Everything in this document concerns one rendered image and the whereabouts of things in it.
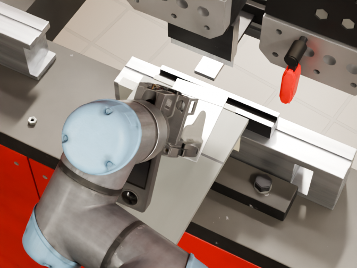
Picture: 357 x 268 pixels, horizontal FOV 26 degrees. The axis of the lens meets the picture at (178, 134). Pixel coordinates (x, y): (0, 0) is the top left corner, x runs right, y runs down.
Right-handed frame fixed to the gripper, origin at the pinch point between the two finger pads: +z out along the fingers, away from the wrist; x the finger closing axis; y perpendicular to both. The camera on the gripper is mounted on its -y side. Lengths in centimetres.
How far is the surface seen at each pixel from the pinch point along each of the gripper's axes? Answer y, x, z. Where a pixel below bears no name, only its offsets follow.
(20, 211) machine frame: -28, 33, 31
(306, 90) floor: 9, -4, 139
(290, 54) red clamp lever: 16.1, -14.3, -17.8
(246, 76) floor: 7, 15, 138
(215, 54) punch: 13.2, -2.3, -1.4
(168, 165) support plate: -3.8, -0.8, -1.9
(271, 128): 5.2, -12.2, 6.1
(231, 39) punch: 15.9, -4.5, -4.9
